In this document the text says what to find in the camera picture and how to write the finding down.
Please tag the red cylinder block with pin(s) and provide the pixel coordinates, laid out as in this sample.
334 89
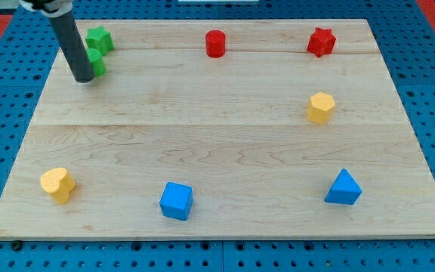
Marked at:
215 43

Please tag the wooden board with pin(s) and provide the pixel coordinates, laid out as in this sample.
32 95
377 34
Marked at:
234 128

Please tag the blue cube block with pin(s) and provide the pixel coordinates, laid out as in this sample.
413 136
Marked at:
176 201

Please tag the green star block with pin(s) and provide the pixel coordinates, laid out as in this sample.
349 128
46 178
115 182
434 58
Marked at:
100 39

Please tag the green cylinder block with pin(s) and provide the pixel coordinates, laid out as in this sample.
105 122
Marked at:
97 63

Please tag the red star block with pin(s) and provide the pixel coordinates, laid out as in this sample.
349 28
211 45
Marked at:
321 42

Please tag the blue triangle block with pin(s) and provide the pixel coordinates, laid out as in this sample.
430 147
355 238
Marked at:
345 190

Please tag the yellow hexagon block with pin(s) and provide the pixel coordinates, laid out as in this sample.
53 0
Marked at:
320 108

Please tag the yellow heart block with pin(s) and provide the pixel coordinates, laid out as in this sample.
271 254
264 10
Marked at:
58 184

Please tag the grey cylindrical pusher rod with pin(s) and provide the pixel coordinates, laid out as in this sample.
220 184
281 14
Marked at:
71 44

